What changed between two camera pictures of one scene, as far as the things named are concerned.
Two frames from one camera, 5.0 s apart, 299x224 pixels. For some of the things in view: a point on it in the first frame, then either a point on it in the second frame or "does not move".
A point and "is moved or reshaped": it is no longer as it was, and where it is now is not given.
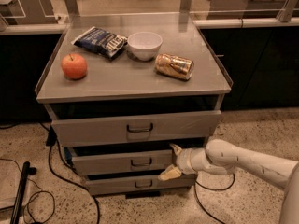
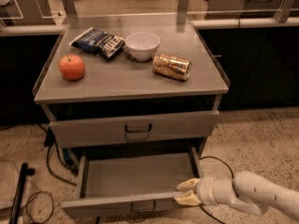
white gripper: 182,161 → 206,190
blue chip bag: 101,42 does not move
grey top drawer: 135,129 does not move
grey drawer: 122,159 is moved or reshaped
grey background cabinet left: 26,6 does not move
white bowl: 144,46 does not move
